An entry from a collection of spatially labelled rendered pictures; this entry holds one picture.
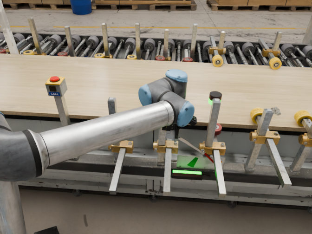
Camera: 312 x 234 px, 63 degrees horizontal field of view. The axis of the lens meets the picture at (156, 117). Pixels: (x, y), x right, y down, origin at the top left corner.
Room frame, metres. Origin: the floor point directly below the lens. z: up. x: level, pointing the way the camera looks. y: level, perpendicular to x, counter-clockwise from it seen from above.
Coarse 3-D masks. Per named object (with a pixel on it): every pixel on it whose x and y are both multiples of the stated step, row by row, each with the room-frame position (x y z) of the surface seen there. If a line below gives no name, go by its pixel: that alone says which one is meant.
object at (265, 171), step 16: (80, 160) 1.02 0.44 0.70; (96, 160) 1.02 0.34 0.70; (112, 160) 1.02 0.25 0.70; (128, 160) 1.03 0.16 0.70; (144, 160) 1.03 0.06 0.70; (176, 160) 1.03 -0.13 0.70; (160, 176) 0.97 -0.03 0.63; (208, 176) 0.95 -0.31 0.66; (224, 176) 0.95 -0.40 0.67; (240, 176) 0.94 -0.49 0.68; (256, 176) 0.93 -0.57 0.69; (272, 176) 0.93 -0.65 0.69; (304, 176) 0.93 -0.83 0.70
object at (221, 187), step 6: (216, 138) 1.05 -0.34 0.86; (216, 150) 0.96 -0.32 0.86; (216, 156) 0.91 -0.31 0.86; (216, 162) 0.87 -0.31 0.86; (216, 168) 0.84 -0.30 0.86; (216, 174) 0.80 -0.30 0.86; (222, 174) 0.80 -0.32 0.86; (216, 180) 0.78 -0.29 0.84; (222, 180) 0.76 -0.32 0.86; (222, 186) 0.73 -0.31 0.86; (222, 192) 0.70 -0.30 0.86
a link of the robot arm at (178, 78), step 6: (168, 72) 0.92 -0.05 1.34; (174, 72) 0.92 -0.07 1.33; (180, 72) 0.93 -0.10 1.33; (168, 78) 0.89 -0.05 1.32; (174, 78) 0.88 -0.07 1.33; (180, 78) 0.88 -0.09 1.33; (186, 78) 0.90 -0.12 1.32; (174, 84) 0.87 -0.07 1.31; (180, 84) 0.88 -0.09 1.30; (186, 84) 0.91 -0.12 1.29; (174, 90) 0.86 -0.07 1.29; (180, 90) 0.88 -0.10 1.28; (180, 96) 0.88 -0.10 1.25
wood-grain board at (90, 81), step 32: (0, 64) 1.84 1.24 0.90; (32, 64) 1.85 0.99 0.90; (64, 64) 1.85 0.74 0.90; (96, 64) 1.86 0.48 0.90; (128, 64) 1.87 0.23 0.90; (160, 64) 1.88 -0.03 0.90; (192, 64) 1.89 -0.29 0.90; (224, 64) 1.90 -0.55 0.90; (0, 96) 1.38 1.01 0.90; (32, 96) 1.39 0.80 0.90; (64, 96) 1.39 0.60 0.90; (96, 96) 1.40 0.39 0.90; (128, 96) 1.40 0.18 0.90; (192, 96) 1.42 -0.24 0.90; (224, 96) 1.42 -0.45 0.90; (256, 96) 1.43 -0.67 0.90; (288, 96) 1.44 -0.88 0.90; (256, 128) 1.13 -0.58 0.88; (288, 128) 1.11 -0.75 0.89
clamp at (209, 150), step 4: (200, 144) 0.99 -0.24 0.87; (204, 144) 0.99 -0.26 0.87; (216, 144) 0.99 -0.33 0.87; (220, 144) 0.99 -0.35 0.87; (224, 144) 0.99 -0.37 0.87; (200, 148) 0.97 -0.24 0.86; (204, 148) 0.97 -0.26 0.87; (208, 148) 0.97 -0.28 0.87; (212, 148) 0.97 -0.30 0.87; (216, 148) 0.97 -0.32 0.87; (220, 148) 0.97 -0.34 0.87; (224, 148) 0.97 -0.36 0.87; (208, 152) 0.97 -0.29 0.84; (212, 152) 0.97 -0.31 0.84; (220, 152) 0.96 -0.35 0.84; (224, 152) 0.96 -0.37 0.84
